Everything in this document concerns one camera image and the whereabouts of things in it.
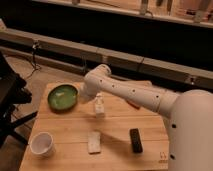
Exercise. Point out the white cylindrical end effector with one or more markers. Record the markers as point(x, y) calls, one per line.
point(84, 98)

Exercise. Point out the green ceramic bowl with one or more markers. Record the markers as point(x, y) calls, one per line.
point(62, 97)

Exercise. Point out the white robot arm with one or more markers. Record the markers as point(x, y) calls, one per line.
point(190, 114)

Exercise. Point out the small white bottle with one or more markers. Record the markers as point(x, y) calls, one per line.
point(99, 106)

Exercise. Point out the white rectangular sponge block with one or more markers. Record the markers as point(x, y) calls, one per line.
point(94, 142)

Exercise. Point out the orange carrot-shaped object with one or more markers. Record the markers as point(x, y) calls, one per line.
point(134, 105)

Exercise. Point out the white paper cup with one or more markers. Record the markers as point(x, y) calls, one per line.
point(42, 145)

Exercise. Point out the black rectangular remote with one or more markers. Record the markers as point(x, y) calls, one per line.
point(136, 141)

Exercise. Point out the black equipment stand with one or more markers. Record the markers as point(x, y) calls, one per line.
point(12, 92)

